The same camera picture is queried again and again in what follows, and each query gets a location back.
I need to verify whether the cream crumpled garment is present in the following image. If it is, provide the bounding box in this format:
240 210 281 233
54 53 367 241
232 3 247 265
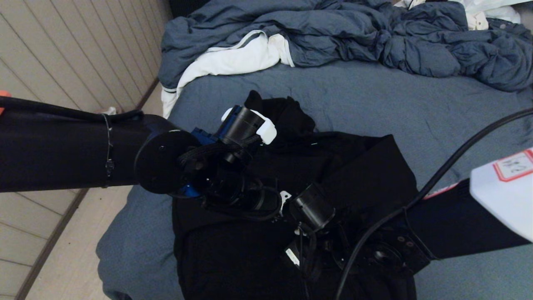
395 0 490 31

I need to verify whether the white pillow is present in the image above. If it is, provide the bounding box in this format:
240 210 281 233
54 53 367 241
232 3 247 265
452 0 533 25

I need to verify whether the dark headboard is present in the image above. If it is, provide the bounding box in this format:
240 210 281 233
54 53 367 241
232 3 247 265
169 0 213 19

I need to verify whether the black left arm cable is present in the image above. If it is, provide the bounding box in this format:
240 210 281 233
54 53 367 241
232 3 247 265
0 97 144 123

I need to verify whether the blue bed sheet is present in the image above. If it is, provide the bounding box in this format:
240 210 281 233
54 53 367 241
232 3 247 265
96 60 533 300

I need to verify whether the black zip hoodie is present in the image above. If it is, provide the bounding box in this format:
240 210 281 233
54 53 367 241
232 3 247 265
172 90 419 300

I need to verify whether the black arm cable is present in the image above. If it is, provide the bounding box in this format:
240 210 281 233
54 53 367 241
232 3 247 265
0 97 144 123
335 107 533 300

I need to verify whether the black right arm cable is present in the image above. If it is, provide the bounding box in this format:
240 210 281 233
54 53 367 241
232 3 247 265
335 107 533 300

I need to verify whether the crumpled blue duvet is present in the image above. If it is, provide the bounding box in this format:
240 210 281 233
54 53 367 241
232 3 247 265
159 0 533 92

